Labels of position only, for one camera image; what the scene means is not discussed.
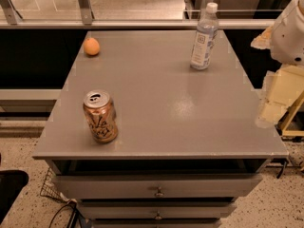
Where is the grey drawer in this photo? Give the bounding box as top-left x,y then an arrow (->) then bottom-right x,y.
79,202 -> 236,219
53,174 -> 262,200

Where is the top grey drawer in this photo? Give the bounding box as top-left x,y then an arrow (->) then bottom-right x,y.
53,174 -> 262,200

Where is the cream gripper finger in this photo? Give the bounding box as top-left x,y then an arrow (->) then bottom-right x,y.
256,64 -> 304,128
251,26 -> 273,49

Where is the black chair seat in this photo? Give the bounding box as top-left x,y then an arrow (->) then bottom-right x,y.
0,170 -> 29,223

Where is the orange fruit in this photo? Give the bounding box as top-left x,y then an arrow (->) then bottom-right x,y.
84,38 -> 100,56

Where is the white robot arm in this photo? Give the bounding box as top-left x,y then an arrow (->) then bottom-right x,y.
251,0 -> 304,128

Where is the wire mesh basket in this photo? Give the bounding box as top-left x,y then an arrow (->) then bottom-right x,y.
40,168 -> 66,203

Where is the orange soda can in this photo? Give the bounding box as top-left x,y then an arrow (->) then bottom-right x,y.
83,89 -> 118,143

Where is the black cable on floor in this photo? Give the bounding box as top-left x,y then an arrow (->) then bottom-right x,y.
47,201 -> 86,228

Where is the metal top drawer knob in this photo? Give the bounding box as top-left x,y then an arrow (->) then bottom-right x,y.
155,187 -> 164,198

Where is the grey drawer cabinet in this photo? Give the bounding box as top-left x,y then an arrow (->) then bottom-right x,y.
34,30 -> 288,228

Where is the clear plastic water bottle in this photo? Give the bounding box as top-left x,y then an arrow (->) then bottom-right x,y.
190,2 -> 219,70

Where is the metal drawer knob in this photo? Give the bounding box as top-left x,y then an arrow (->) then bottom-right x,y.
154,211 -> 162,220
155,187 -> 164,198

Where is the metal railing frame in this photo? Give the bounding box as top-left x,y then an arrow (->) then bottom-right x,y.
0,0 -> 273,29

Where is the yellow stand frame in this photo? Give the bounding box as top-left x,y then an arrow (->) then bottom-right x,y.
279,91 -> 304,137

